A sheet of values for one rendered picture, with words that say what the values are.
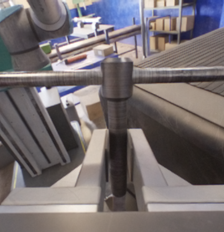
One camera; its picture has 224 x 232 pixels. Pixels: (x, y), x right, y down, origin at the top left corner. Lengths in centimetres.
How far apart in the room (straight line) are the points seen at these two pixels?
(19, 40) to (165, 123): 81
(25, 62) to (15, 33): 13
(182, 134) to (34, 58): 83
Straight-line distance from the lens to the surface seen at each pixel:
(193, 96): 27
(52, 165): 168
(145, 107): 27
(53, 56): 337
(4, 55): 113
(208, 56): 41
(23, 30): 93
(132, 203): 33
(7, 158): 247
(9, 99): 131
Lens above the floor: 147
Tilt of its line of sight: 35 degrees down
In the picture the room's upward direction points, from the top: 12 degrees counter-clockwise
